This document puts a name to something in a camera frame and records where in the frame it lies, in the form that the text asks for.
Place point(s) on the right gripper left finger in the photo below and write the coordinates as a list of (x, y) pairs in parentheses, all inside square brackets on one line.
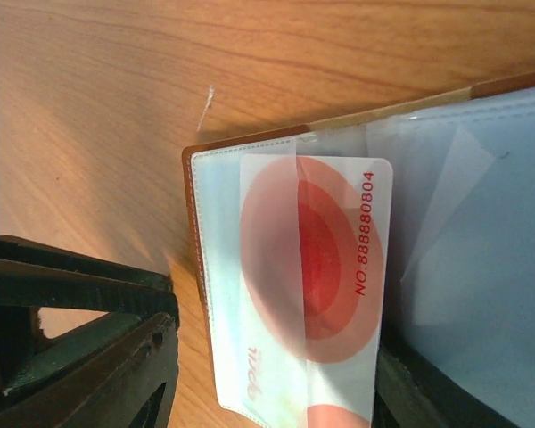
[(116, 371)]

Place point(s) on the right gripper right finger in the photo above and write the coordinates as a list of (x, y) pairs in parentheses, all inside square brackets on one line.
[(417, 394)]

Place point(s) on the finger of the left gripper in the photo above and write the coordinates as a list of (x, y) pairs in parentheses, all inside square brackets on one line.
[(35, 275)]

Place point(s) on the brown leather card holder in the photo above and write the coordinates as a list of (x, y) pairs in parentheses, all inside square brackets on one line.
[(460, 263)]

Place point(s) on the red white card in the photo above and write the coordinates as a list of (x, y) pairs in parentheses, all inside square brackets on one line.
[(313, 242)]

